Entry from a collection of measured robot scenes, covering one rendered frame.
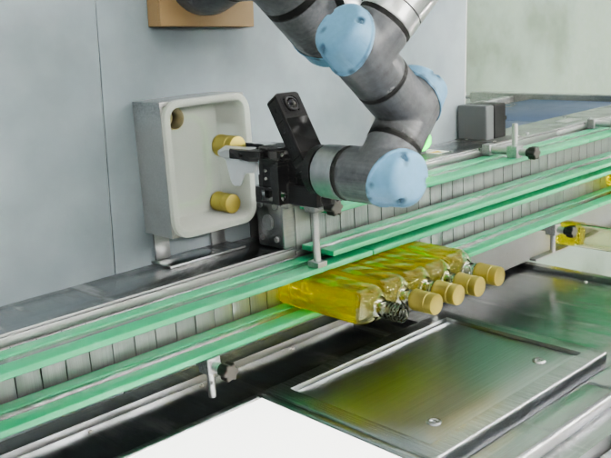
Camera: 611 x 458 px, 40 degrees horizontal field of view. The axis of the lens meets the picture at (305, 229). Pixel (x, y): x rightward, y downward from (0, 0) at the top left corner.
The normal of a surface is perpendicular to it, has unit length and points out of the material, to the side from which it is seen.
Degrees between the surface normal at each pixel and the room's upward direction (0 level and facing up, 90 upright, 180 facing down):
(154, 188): 90
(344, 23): 89
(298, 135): 32
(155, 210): 90
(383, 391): 90
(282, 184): 0
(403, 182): 0
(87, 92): 0
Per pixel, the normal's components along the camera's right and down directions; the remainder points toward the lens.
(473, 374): -0.07, -0.97
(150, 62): 0.69, 0.14
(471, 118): -0.72, 0.21
